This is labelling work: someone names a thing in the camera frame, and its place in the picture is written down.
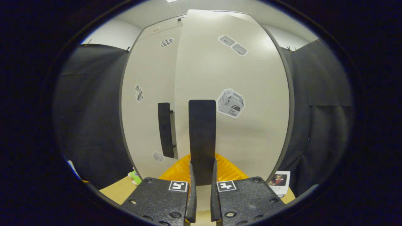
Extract white portrait photo card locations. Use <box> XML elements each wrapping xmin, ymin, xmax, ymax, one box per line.
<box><xmin>268</xmin><ymin>171</ymin><xmax>291</xmax><ymax>197</ymax></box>

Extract beige double-door shoe cabinet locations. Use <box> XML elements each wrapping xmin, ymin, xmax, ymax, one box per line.
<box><xmin>119</xmin><ymin>9</ymin><xmax>296</xmax><ymax>189</ymax></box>

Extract black backdrop cloth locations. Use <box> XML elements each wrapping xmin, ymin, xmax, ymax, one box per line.
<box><xmin>53</xmin><ymin>39</ymin><xmax>354</xmax><ymax>198</ymax></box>

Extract green and pink plush toy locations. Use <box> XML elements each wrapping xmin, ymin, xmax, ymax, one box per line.
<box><xmin>128</xmin><ymin>169</ymin><xmax>142</xmax><ymax>186</ymax></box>

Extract black door handle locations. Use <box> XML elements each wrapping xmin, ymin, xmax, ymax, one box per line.
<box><xmin>158</xmin><ymin>102</ymin><xmax>175</xmax><ymax>158</ymax></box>
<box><xmin>188</xmin><ymin>100</ymin><xmax>216</xmax><ymax>186</ymax></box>

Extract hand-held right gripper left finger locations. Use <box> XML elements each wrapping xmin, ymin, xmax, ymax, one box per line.
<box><xmin>121</xmin><ymin>153</ymin><xmax>198</xmax><ymax>226</ymax></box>

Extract beige shoe cabinet door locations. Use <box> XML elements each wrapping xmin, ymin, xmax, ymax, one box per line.
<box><xmin>174</xmin><ymin>9</ymin><xmax>294</xmax><ymax>186</ymax></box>
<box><xmin>121</xmin><ymin>27</ymin><xmax>182</xmax><ymax>180</ymax></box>

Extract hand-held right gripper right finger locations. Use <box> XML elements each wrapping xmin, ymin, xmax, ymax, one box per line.
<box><xmin>210</xmin><ymin>153</ymin><xmax>286</xmax><ymax>226</ymax></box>

